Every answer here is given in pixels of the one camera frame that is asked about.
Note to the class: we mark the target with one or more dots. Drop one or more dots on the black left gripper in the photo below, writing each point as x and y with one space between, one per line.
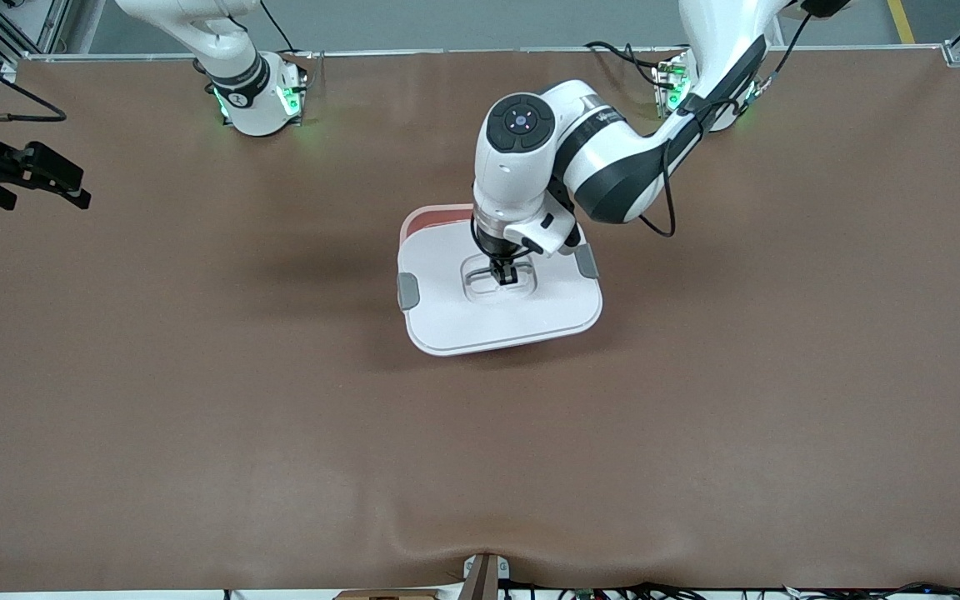
490 245

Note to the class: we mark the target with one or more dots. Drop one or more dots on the white box lid grey clips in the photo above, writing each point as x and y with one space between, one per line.
463 317

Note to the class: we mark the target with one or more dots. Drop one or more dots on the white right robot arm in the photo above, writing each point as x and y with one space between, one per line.
242 83

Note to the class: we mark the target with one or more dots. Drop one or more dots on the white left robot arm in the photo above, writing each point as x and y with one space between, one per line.
613 158

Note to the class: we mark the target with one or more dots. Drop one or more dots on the pink plastic storage box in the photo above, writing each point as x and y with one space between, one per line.
438 218

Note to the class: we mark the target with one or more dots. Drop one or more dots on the brown table mat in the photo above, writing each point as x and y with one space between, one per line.
480 458

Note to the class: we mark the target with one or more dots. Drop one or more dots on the silver table edge rail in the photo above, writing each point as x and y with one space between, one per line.
447 52

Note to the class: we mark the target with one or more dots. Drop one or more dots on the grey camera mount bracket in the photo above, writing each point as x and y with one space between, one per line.
484 579

